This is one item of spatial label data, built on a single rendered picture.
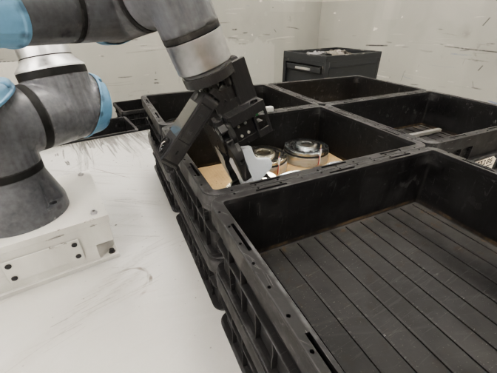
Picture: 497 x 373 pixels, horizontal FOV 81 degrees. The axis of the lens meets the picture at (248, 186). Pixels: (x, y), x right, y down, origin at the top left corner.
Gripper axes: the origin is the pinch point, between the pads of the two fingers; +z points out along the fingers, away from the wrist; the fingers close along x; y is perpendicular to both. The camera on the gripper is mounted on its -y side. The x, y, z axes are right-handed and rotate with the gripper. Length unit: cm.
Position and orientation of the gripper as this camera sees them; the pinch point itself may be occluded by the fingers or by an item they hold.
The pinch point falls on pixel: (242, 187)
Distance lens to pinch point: 50.6
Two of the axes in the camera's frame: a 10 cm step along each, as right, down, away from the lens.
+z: 3.2, 7.5, 5.9
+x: -4.7, -4.1, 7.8
